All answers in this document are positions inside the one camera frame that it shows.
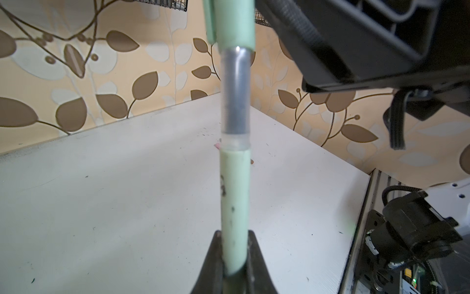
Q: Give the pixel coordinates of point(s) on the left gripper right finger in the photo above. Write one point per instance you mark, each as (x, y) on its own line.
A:
(257, 275)

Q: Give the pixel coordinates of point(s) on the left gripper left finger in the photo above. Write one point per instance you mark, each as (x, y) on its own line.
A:
(210, 278)

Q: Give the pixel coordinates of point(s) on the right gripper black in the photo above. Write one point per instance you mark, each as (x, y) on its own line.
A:
(352, 45)

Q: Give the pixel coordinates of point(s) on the green pen cap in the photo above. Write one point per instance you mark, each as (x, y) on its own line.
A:
(230, 23)

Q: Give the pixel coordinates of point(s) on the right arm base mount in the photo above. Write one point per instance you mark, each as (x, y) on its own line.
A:
(415, 227)

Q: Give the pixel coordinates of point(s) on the rear wire basket black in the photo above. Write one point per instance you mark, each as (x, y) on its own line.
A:
(179, 5)

